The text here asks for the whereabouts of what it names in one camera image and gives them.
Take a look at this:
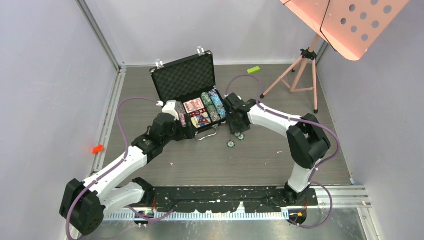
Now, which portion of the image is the purple white chip roll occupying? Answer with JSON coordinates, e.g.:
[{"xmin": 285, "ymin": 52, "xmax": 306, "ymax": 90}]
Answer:
[{"xmin": 176, "ymin": 101, "xmax": 187, "ymax": 128}]

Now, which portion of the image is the red playing card box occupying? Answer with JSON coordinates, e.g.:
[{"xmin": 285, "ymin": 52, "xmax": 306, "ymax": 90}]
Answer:
[{"xmin": 183, "ymin": 98, "xmax": 204, "ymax": 113}]

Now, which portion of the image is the black poker set case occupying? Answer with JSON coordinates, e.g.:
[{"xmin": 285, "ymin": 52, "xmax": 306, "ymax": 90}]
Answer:
[{"xmin": 149, "ymin": 46, "xmax": 227, "ymax": 141}]

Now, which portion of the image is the green chip stack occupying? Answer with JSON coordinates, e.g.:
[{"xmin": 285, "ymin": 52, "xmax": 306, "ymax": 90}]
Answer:
[{"xmin": 209, "ymin": 110, "xmax": 221, "ymax": 123}]

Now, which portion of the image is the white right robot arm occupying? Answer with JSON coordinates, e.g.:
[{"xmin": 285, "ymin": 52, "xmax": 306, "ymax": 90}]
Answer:
[{"xmin": 223, "ymin": 93, "xmax": 331, "ymax": 205}]

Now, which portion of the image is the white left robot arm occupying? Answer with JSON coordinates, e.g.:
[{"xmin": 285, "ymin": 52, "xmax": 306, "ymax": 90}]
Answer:
[{"xmin": 59, "ymin": 100, "xmax": 184, "ymax": 240}]

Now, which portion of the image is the blue chip row in case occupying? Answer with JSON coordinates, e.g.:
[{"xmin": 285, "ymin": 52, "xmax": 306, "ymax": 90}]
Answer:
[{"xmin": 208, "ymin": 89, "xmax": 227, "ymax": 119}]

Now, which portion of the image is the green chip row in case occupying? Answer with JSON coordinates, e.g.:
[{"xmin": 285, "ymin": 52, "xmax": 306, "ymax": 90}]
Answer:
[{"xmin": 201, "ymin": 92, "xmax": 217, "ymax": 113}]

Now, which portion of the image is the card deck in case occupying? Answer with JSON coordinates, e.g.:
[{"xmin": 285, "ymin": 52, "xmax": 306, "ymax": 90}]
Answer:
[{"xmin": 191, "ymin": 112, "xmax": 212, "ymax": 129}]

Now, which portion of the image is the green block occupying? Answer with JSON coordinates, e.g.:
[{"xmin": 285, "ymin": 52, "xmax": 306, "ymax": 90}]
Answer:
[{"xmin": 246, "ymin": 66, "xmax": 261, "ymax": 74}]

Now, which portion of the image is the pink tripod stand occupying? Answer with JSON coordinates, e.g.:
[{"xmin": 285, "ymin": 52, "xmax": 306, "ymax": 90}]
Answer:
[{"xmin": 260, "ymin": 33, "xmax": 321, "ymax": 114}]

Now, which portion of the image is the pink perforated panel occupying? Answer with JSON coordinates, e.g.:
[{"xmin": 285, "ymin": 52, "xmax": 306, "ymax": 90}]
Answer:
[{"xmin": 282, "ymin": 0, "xmax": 409, "ymax": 61}]

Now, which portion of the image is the orange clip on rail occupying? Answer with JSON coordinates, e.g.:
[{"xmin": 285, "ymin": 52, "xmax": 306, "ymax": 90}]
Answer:
[{"xmin": 92, "ymin": 144, "xmax": 103, "ymax": 154}]

